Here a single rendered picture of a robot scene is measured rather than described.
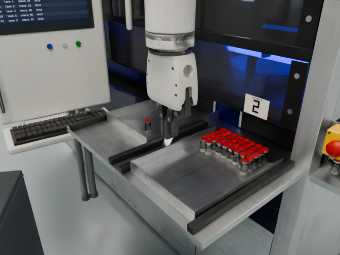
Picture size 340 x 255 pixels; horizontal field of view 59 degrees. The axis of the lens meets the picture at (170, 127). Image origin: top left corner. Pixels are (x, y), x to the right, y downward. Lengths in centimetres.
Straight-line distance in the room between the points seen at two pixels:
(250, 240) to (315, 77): 65
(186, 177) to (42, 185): 172
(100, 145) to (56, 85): 51
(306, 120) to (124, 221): 140
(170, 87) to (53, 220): 168
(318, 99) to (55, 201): 182
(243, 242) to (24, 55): 113
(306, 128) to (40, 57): 105
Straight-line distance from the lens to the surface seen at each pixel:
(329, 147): 82
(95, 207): 212
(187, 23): 50
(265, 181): 82
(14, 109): 144
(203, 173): 85
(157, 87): 55
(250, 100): 95
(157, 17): 50
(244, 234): 121
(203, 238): 67
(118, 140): 102
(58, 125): 130
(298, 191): 97
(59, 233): 201
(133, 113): 121
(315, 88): 83
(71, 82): 144
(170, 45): 50
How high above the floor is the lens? 137
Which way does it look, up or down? 27 degrees down
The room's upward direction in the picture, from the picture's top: straight up
